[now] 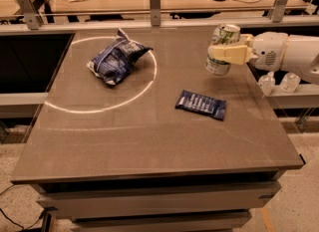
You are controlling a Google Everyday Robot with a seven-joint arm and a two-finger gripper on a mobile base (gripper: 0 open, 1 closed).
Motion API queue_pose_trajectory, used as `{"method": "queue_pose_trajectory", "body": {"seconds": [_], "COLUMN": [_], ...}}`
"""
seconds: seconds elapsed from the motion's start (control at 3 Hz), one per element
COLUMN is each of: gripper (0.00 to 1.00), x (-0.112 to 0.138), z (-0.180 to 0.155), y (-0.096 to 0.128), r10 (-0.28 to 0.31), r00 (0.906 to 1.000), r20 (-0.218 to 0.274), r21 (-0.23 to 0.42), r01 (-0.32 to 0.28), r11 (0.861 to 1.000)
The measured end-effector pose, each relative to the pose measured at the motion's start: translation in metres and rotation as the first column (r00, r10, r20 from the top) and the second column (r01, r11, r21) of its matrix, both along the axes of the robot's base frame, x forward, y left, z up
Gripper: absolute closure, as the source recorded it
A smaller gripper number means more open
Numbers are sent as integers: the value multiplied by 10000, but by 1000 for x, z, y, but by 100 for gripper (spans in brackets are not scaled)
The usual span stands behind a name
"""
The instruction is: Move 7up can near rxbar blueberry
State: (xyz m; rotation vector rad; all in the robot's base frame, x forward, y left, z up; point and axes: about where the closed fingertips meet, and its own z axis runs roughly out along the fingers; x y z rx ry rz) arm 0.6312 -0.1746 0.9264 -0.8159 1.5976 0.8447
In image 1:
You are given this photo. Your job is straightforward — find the white green 7up can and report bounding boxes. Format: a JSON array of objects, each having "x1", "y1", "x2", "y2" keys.
[{"x1": 205, "y1": 24, "x2": 240, "y2": 76}]

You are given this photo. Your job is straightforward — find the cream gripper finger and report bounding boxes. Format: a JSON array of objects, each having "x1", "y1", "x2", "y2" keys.
[
  {"x1": 207, "y1": 45, "x2": 253, "y2": 65},
  {"x1": 239, "y1": 34, "x2": 254, "y2": 47}
]

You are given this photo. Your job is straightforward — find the clear sanitizer bottle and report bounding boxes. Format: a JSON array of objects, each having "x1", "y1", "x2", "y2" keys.
[
  {"x1": 279, "y1": 73, "x2": 301, "y2": 93},
  {"x1": 258, "y1": 72, "x2": 275, "y2": 96}
]

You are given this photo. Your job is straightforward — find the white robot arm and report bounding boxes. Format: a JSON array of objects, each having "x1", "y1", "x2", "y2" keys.
[{"x1": 207, "y1": 32, "x2": 319, "y2": 85}]

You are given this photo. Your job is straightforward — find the blue chip bag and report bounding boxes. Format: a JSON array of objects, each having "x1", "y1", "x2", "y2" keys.
[{"x1": 87, "y1": 28, "x2": 152, "y2": 86}]

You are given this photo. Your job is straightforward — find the grey metal bracket centre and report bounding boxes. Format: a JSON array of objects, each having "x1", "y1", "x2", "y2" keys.
[{"x1": 150, "y1": 0, "x2": 160, "y2": 26}]

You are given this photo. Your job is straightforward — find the clear sanitizer bottle right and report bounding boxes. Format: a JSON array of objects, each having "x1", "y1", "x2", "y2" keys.
[{"x1": 279, "y1": 73, "x2": 301, "y2": 93}]

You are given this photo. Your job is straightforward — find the clear sanitizer bottle left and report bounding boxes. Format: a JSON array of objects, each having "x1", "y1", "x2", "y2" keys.
[{"x1": 258, "y1": 72, "x2": 275, "y2": 96}]

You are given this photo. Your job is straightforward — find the blue rxbar wrapper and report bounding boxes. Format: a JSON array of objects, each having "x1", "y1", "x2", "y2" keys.
[{"x1": 175, "y1": 90, "x2": 226, "y2": 120}]

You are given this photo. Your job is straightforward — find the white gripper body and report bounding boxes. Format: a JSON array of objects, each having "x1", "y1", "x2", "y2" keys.
[{"x1": 249, "y1": 32, "x2": 288, "y2": 72}]

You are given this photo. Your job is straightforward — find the black floor cable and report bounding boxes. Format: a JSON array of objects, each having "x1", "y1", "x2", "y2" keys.
[{"x1": 0, "y1": 184, "x2": 46, "y2": 232}]

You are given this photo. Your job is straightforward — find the grey drawer cabinet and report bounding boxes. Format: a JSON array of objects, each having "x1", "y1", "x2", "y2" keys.
[{"x1": 38, "y1": 171, "x2": 281, "y2": 232}]

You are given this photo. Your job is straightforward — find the grey metal bracket left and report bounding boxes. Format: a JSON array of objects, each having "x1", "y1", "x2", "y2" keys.
[{"x1": 16, "y1": 0, "x2": 43, "y2": 30}]

